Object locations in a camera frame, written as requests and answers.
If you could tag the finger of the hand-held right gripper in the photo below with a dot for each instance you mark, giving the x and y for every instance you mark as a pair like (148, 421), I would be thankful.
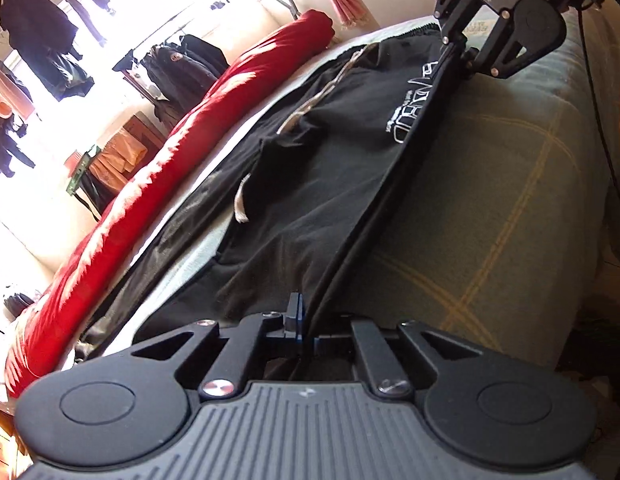
(452, 15)
(497, 57)

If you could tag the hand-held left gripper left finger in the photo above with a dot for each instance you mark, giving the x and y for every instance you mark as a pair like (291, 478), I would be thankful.
(293, 320)

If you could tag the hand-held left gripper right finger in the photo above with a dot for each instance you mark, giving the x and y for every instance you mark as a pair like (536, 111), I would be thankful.
(365, 345)

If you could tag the black pants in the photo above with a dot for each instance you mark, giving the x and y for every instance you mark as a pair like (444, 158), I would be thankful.
(315, 160)

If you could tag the hanging dark clothes at window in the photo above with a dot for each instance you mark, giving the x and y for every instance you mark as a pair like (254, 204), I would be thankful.
(139, 20)

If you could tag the bed with green plaid sheet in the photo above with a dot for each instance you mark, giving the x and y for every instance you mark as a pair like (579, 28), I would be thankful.
(490, 185)

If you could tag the red quilt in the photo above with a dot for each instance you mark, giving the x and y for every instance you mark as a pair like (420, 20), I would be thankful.
(189, 150)

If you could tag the dark socks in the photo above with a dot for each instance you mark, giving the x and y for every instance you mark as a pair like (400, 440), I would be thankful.
(219, 2)

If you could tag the orange hanging cloth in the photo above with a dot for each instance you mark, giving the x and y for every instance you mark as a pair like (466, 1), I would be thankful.
(119, 152)

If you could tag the dark hanging jacket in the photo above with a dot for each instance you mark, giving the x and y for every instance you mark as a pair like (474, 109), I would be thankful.
(204, 52)

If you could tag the red basin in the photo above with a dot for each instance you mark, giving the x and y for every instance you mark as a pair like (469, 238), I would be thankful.
(73, 160)

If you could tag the grey backpack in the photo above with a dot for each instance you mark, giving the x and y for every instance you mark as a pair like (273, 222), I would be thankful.
(17, 302)

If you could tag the black jacket with badge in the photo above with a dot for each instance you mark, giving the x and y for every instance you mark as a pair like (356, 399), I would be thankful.
(174, 65)

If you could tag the black hanging sweater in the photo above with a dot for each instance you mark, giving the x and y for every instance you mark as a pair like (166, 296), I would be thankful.
(4, 145)

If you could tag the dark hanging pants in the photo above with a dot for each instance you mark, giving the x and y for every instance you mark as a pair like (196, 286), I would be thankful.
(89, 0)

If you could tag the peach hanging sweater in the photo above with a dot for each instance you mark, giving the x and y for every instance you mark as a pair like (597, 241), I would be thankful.
(9, 90)

